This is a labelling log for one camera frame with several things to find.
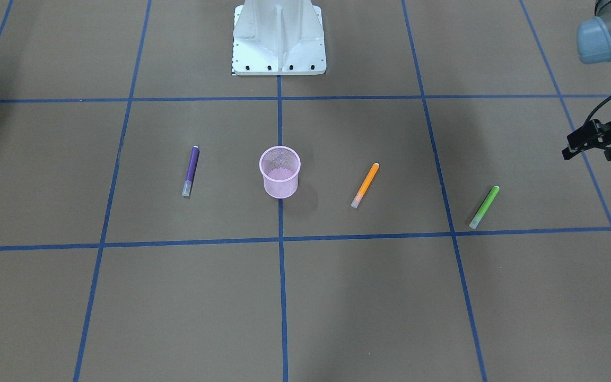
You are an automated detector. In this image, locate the pink mesh pen holder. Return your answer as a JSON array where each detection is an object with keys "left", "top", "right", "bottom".
[{"left": 258, "top": 145, "right": 301, "bottom": 199}]

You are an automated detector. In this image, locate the orange highlighter pen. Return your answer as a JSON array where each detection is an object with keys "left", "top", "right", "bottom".
[{"left": 350, "top": 162, "right": 380, "bottom": 209}]

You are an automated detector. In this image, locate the purple highlighter pen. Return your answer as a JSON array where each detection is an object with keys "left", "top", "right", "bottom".
[{"left": 181, "top": 145, "right": 200, "bottom": 197}]

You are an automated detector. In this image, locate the green highlighter pen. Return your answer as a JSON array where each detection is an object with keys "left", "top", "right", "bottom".
[{"left": 468, "top": 185, "right": 500, "bottom": 230}]

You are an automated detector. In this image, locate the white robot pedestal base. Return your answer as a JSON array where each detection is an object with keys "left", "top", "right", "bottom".
[{"left": 231, "top": 1, "right": 327, "bottom": 76}]

